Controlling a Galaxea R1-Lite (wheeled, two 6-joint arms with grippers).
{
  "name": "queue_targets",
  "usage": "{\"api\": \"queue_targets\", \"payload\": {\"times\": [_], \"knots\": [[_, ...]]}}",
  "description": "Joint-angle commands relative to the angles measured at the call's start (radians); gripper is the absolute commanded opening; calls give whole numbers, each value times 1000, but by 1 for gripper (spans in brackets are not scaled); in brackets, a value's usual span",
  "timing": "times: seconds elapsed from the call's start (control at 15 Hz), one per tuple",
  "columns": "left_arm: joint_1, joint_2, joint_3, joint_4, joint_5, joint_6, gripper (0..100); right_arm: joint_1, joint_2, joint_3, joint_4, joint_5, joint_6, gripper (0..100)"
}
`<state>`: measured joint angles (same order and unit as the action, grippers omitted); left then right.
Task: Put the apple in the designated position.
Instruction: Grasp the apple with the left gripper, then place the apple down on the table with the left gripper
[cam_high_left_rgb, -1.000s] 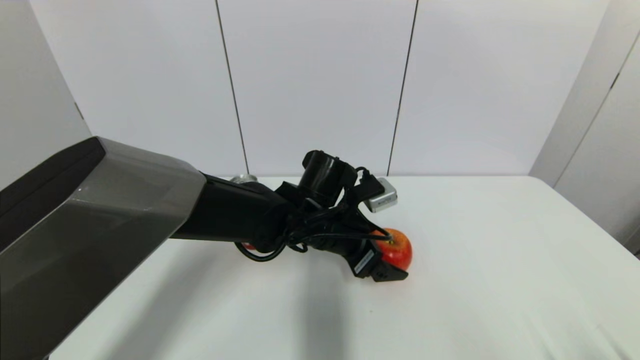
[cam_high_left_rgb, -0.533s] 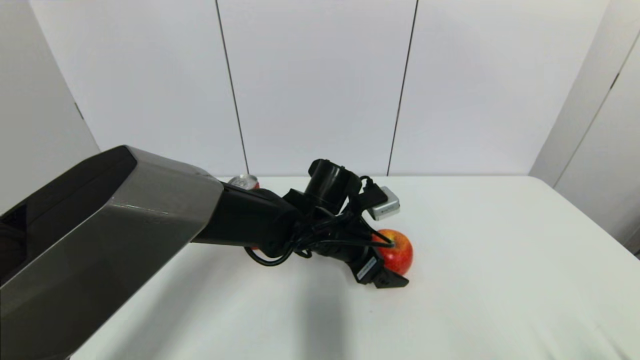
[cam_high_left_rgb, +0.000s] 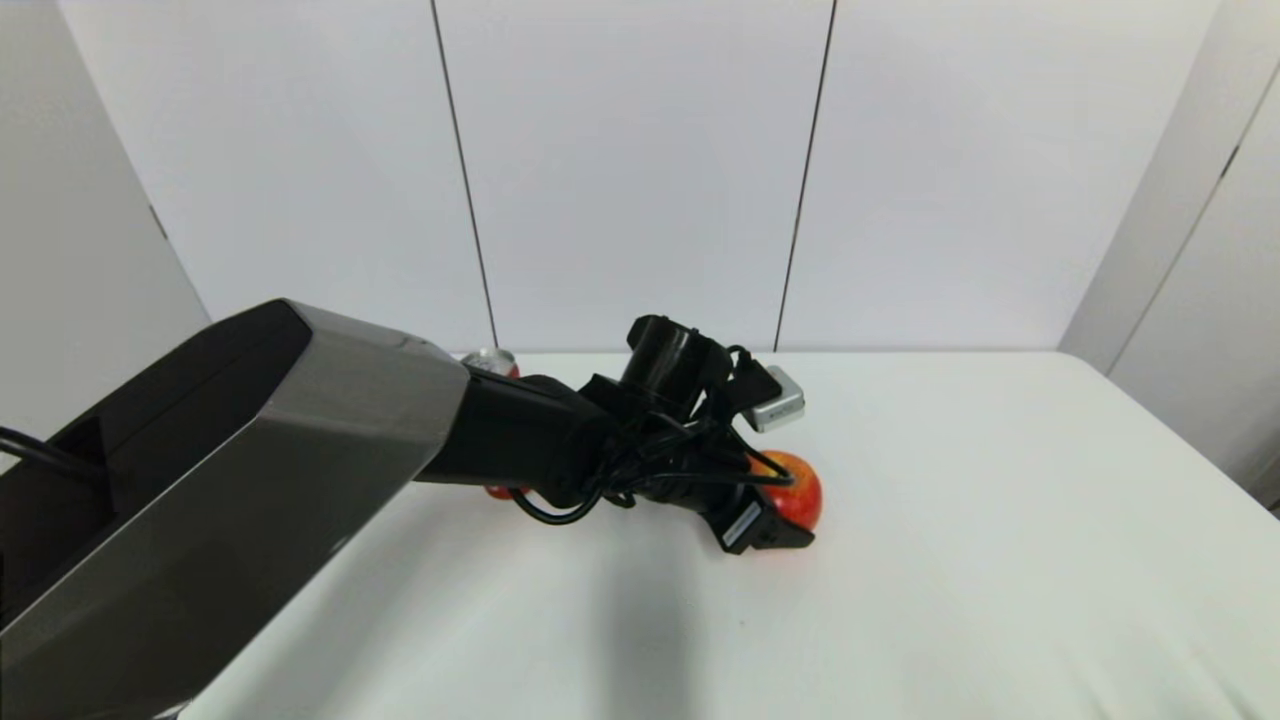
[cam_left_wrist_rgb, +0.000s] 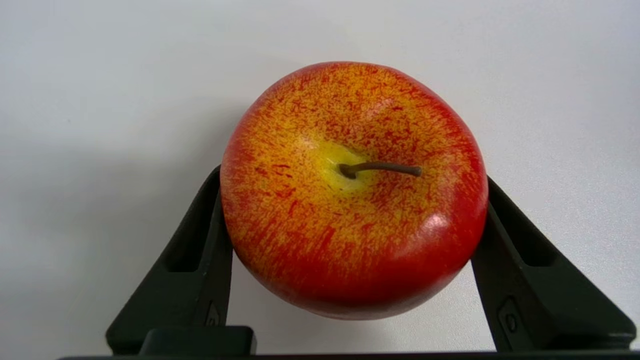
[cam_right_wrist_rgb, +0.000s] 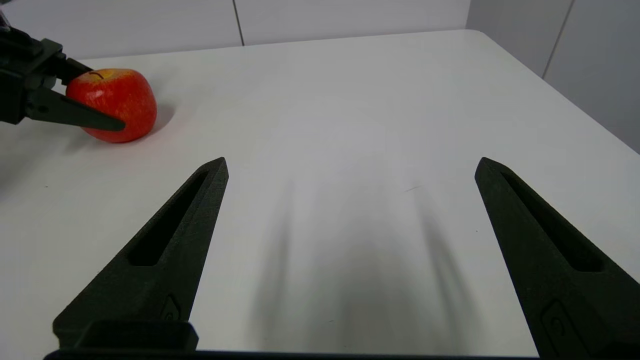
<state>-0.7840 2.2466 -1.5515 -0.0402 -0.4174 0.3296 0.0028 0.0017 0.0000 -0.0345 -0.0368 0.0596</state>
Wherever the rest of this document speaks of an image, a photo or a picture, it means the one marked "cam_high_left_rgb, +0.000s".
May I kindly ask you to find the red apple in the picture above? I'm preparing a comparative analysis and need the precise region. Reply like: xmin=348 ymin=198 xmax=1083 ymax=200
xmin=746 ymin=450 xmax=824 ymax=533

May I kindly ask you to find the red soda can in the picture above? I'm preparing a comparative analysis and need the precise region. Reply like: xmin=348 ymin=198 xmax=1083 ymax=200
xmin=462 ymin=348 xmax=531 ymax=501

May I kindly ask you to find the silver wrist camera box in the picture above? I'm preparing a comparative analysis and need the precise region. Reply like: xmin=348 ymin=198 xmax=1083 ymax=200
xmin=745 ymin=365 xmax=807 ymax=434

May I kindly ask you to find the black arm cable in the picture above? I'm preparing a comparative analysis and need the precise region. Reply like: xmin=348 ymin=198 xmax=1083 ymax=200
xmin=510 ymin=345 xmax=797 ymax=528
xmin=0 ymin=427 xmax=106 ymax=487

